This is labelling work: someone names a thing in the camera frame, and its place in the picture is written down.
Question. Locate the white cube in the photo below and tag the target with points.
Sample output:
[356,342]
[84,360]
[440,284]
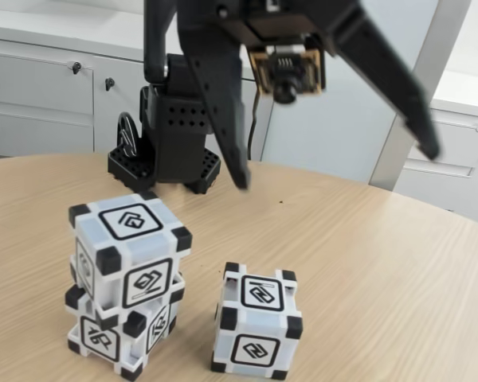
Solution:
[127,246]
[255,318]
[99,338]

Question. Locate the black round clamp knob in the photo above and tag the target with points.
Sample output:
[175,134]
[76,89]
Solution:
[127,135]

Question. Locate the black cabinet lock key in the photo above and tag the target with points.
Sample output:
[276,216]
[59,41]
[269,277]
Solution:
[109,83]
[76,67]

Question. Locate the white drawer cabinet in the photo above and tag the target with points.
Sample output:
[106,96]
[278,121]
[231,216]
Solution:
[462,179]

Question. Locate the white low cabinet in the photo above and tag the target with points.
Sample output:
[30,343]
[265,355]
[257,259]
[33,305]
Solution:
[36,99]

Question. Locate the white cube, branching glyph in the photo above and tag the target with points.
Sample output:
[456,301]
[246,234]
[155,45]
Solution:
[99,338]

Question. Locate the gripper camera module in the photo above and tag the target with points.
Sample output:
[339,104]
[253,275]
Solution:
[287,71]

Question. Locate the grey metal frame post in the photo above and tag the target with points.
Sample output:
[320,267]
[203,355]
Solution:
[442,40]

